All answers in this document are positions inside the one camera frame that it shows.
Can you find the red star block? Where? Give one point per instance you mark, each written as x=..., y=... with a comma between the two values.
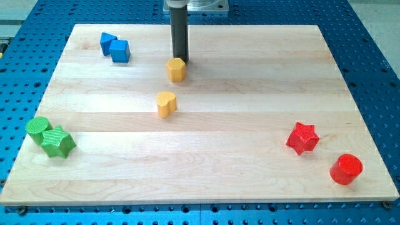
x=303, y=138

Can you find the green star block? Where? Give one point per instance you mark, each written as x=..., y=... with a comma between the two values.
x=57, y=142

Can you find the yellow heart block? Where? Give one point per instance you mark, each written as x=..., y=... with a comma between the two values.
x=166, y=103

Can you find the yellow hexagon block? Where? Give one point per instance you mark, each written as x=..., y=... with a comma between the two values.
x=176, y=69

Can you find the light wooden board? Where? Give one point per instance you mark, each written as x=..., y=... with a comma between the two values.
x=245, y=89

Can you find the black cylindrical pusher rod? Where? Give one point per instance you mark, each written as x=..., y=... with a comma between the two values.
x=179, y=32

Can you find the blue cube block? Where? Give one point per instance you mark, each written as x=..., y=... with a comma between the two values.
x=120, y=51

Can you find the blue triangle block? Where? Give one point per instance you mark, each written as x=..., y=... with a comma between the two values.
x=105, y=42

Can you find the red cylinder block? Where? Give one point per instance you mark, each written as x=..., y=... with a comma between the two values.
x=346, y=169

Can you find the green cylinder block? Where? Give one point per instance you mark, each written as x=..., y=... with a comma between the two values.
x=35, y=128

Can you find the silver robot mount plate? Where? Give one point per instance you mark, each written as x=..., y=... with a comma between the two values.
x=200, y=6

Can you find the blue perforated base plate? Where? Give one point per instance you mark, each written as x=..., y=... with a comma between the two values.
x=32, y=56

